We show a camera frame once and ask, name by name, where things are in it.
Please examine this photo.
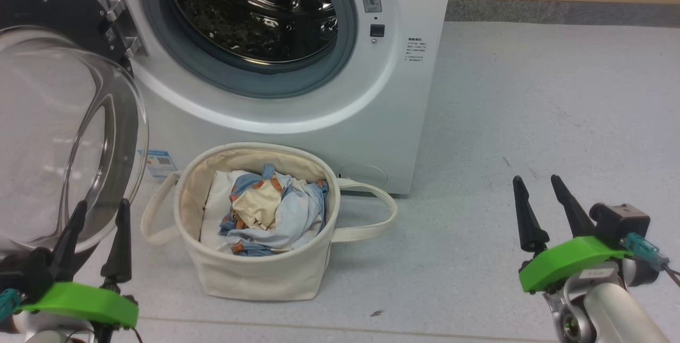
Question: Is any cream canvas laundry basket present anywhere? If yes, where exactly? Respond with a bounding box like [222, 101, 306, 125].
[140, 142, 398, 301]

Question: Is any blue bear-print garment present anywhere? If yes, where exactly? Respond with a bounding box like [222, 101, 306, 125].
[219, 164, 330, 256]

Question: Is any washing machine glass door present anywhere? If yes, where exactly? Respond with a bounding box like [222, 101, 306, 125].
[0, 0, 149, 275]

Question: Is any white front-load washing machine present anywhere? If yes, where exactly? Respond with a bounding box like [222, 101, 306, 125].
[50, 0, 456, 195]

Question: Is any pale blue garment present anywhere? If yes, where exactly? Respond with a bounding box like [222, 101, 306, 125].
[226, 176, 327, 251]

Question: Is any blue energy label sticker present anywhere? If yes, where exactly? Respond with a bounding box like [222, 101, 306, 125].
[144, 150, 177, 179]

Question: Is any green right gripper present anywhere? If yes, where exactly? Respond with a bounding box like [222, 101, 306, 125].
[513, 174, 633, 293]

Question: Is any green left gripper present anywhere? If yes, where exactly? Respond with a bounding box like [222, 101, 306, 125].
[19, 198, 140, 329]

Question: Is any white cloth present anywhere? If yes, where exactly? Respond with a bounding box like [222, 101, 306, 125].
[200, 170, 250, 251]

